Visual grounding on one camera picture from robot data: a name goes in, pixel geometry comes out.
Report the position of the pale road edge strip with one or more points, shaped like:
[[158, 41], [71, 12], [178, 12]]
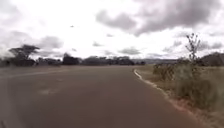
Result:
[[156, 88]]

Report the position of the distant row of trees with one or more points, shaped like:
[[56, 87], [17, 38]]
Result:
[[100, 61]]

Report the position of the thin bare sapling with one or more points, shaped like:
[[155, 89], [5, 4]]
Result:
[[193, 46]]

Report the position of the flat-topped dark tree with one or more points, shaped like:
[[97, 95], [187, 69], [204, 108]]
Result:
[[22, 53]]

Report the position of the distant hill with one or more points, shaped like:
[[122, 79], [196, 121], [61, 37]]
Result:
[[213, 59]]

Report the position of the dry scrub bushes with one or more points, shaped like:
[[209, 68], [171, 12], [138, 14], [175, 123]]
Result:
[[165, 70]]

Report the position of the grey asphalt road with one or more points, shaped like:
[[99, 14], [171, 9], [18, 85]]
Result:
[[90, 100]]

